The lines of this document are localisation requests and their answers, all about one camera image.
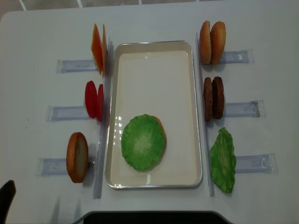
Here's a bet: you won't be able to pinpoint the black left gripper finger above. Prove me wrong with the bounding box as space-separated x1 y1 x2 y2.
0 180 16 224

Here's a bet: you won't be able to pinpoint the red tomato slice left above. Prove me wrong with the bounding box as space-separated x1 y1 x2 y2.
85 81 97 119

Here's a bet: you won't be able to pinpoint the red tomato slice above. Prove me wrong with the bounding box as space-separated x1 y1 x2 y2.
85 81 97 119
96 84 104 122

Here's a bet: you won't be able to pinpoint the red tomato slice right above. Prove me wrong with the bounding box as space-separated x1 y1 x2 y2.
96 84 104 122

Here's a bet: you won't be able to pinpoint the round green lettuce leaf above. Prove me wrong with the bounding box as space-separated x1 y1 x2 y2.
121 114 165 171

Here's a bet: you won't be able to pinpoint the bun slice under lettuce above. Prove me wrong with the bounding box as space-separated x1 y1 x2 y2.
154 116 167 153

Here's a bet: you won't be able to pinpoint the orange cheese slice left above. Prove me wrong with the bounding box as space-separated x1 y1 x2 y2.
91 24 103 74

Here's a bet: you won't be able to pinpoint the orange cheese slice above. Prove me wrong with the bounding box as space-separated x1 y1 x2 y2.
91 24 103 74
102 24 107 75

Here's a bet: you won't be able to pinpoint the orange cheese slice right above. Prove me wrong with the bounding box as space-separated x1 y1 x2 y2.
102 24 107 75

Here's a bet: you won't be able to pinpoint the upright green lettuce leaf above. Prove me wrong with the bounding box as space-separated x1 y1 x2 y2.
210 127 236 194

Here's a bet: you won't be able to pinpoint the brown meat patty left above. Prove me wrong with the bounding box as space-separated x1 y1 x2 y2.
203 77 213 122

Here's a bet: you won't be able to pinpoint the brown meat patty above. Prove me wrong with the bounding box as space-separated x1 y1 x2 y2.
212 77 225 119
203 77 213 122

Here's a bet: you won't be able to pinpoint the brown meat patty right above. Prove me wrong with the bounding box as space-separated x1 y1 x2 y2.
212 77 225 119

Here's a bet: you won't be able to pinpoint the bun half with cut face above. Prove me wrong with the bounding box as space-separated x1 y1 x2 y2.
66 132 88 183

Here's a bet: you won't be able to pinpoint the long clear strip left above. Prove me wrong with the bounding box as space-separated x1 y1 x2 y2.
93 37 114 199

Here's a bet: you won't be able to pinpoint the long clear strip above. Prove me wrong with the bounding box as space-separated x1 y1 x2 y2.
93 37 114 199
195 31 215 197

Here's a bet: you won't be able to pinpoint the dark table cutout base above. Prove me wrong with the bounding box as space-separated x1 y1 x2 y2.
81 211 229 224

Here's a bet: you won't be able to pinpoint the white rectangular metal tray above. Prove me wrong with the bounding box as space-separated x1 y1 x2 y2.
105 41 202 189

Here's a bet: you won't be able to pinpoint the long clear strip right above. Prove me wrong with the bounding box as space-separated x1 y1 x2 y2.
195 31 215 197

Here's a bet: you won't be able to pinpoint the bun half plain top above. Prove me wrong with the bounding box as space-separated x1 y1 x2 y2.
199 21 212 64

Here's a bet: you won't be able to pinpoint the sesame bun half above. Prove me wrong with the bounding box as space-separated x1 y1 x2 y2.
210 21 226 64

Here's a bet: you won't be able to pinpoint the clear rail holder left bun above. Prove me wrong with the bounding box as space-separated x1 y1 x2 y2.
36 157 97 177

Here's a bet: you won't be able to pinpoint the clear rail holder tomato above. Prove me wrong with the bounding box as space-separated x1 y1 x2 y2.
46 106 90 121

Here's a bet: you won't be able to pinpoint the clear rail holder cheese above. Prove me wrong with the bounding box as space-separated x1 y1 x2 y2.
56 60 98 73

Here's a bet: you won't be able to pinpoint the clear rail holder lettuce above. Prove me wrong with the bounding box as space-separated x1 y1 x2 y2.
235 154 277 174

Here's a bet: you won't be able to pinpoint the clear rail holder patties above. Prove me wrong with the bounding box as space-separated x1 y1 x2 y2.
223 100 266 118

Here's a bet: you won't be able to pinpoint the clear rail holder right buns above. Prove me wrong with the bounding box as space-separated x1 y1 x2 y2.
220 49 255 64

